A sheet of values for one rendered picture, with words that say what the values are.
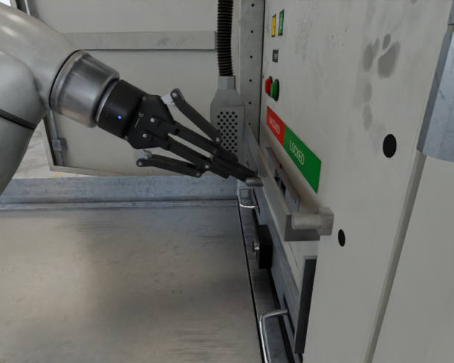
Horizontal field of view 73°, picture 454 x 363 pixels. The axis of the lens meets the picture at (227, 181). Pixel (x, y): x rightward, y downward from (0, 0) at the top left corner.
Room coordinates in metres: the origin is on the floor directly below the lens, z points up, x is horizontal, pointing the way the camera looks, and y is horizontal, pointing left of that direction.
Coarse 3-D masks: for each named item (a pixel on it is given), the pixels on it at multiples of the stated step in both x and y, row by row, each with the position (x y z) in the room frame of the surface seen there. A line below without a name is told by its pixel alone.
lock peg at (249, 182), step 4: (280, 164) 0.43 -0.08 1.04; (280, 168) 0.43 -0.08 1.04; (248, 180) 0.42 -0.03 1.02; (252, 180) 0.42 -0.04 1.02; (256, 180) 0.42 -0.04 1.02; (260, 180) 0.42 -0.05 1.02; (276, 180) 0.43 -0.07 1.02; (280, 180) 0.42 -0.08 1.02; (248, 184) 0.42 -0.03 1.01; (252, 184) 0.42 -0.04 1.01; (256, 184) 0.42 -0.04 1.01; (260, 184) 0.42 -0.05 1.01; (280, 184) 0.42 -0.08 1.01; (280, 188) 0.42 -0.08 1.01
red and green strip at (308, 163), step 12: (276, 120) 0.50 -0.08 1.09; (276, 132) 0.49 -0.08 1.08; (288, 132) 0.41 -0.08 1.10; (288, 144) 0.41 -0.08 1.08; (300, 144) 0.35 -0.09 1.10; (300, 156) 0.35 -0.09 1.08; (312, 156) 0.30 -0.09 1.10; (300, 168) 0.34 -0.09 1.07; (312, 168) 0.30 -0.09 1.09; (312, 180) 0.29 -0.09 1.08
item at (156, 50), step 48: (48, 0) 0.93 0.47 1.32; (96, 0) 0.89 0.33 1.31; (144, 0) 0.85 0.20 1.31; (192, 0) 0.82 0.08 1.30; (96, 48) 0.88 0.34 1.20; (144, 48) 0.84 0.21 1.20; (192, 48) 0.80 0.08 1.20; (192, 96) 0.82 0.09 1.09; (48, 144) 0.92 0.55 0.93; (96, 144) 0.91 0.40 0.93; (192, 144) 0.83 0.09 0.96
